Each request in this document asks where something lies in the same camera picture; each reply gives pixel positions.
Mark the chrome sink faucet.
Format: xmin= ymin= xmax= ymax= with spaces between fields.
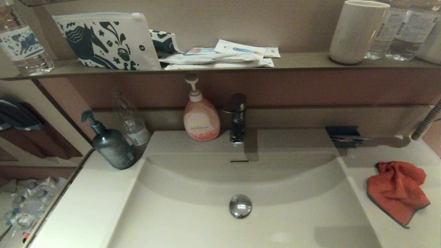
xmin=220 ymin=93 xmax=247 ymax=145

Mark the orange microfibre cleaning cloth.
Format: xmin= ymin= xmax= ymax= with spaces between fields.
xmin=367 ymin=161 xmax=431 ymax=228

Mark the white wash basin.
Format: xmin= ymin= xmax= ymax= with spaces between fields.
xmin=29 ymin=129 xmax=441 ymax=248

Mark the pink soap pump bottle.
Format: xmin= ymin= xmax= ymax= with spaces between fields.
xmin=183 ymin=74 xmax=221 ymax=142

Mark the flat white plastic packet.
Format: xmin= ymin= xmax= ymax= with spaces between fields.
xmin=164 ymin=59 xmax=275 ymax=70

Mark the long white plastic packet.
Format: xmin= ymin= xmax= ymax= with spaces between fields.
xmin=158 ymin=52 xmax=266 ymax=65

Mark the white packet with orange print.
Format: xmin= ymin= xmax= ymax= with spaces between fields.
xmin=186 ymin=47 xmax=221 ymax=55

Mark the white toothbrush packet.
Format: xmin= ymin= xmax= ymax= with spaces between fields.
xmin=214 ymin=39 xmax=266 ymax=59

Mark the chrome drain stopper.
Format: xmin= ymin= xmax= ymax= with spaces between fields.
xmin=229 ymin=194 xmax=253 ymax=219

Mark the clear empty plastic bottle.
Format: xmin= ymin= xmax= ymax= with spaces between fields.
xmin=110 ymin=88 xmax=152 ymax=147

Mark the small horse print pouch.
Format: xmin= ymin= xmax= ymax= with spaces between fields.
xmin=149 ymin=29 xmax=183 ymax=57

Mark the dark green pump bottle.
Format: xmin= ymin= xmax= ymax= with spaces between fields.
xmin=81 ymin=110 xmax=136 ymax=170

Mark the dark blue small box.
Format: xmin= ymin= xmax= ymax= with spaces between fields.
xmin=325 ymin=126 xmax=362 ymax=148

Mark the large horse print zip pouch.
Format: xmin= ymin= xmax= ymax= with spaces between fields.
xmin=52 ymin=12 xmax=162 ymax=71

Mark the beige ceramic cup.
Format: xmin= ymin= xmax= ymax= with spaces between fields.
xmin=329 ymin=0 xmax=391 ymax=65
xmin=415 ymin=22 xmax=441 ymax=65

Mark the brown wooden side shelf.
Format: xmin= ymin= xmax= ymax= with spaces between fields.
xmin=0 ymin=100 xmax=83 ymax=161

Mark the clear water bottle white label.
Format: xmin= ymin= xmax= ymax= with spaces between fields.
xmin=385 ymin=0 xmax=441 ymax=62
xmin=365 ymin=0 xmax=410 ymax=61

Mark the dark blue bag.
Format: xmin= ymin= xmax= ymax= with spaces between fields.
xmin=0 ymin=96 xmax=43 ymax=132

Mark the shrink-wrapped bottle pack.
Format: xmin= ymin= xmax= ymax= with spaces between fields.
xmin=0 ymin=176 xmax=68 ymax=238

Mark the water bottle blue print label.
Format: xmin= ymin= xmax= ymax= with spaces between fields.
xmin=0 ymin=0 xmax=55 ymax=76

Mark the brown wall shelf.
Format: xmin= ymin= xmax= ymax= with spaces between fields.
xmin=0 ymin=52 xmax=441 ymax=81

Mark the grey corrugated hose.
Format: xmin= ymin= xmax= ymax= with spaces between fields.
xmin=411 ymin=100 xmax=441 ymax=141

